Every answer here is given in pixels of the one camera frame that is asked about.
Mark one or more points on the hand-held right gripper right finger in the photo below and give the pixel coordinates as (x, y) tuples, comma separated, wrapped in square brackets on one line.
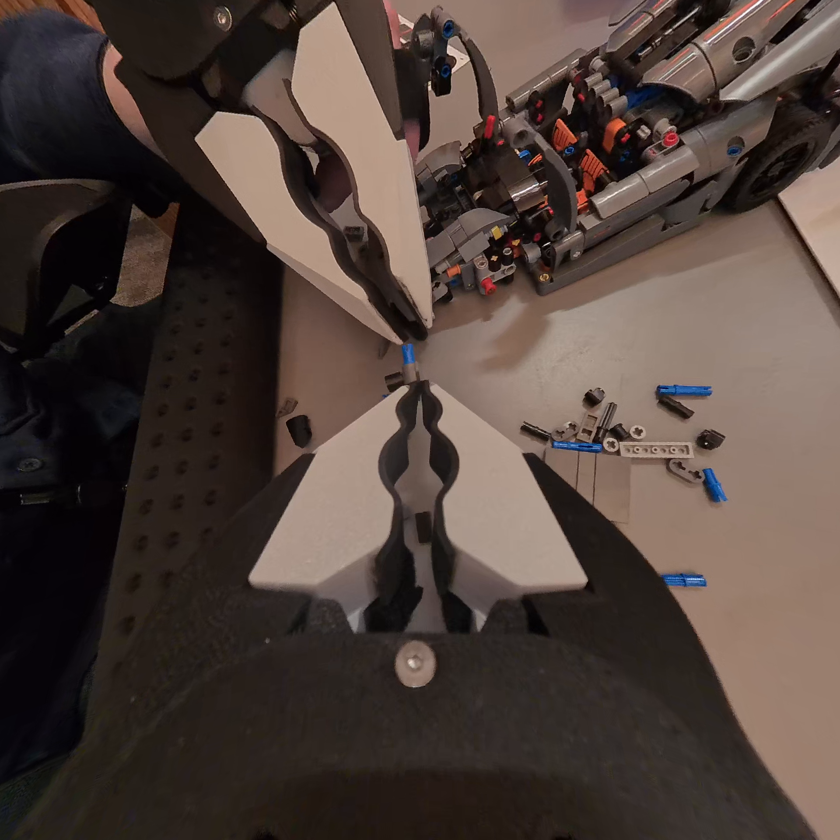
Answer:
[(512, 525)]

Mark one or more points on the black perforated board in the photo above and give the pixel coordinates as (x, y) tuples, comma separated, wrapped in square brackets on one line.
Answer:
[(197, 394)]

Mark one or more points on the black lego connector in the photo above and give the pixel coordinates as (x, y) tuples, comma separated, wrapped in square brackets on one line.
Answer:
[(392, 379)]

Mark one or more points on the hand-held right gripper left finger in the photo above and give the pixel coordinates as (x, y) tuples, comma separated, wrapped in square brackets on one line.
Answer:
[(315, 525)]

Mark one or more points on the person's left hand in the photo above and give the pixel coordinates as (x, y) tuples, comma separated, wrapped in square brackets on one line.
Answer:
[(131, 105)]

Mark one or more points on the lego car model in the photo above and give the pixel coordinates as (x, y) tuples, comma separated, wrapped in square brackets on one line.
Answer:
[(623, 164)]

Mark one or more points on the person's left forearm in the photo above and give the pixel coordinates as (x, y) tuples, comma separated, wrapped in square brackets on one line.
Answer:
[(52, 98)]

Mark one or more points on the blue lego pin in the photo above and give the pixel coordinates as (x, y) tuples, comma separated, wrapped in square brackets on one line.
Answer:
[(408, 354)]

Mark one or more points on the scattered loose lego pieces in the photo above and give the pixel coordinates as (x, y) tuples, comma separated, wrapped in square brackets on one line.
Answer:
[(656, 449)]

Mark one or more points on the small grey lego connector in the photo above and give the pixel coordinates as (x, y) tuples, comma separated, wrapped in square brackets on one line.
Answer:
[(412, 375)]

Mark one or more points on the black office chair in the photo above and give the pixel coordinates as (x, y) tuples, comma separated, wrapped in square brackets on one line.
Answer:
[(52, 249)]

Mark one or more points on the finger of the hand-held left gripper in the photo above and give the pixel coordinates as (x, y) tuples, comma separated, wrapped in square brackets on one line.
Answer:
[(367, 118), (262, 184)]

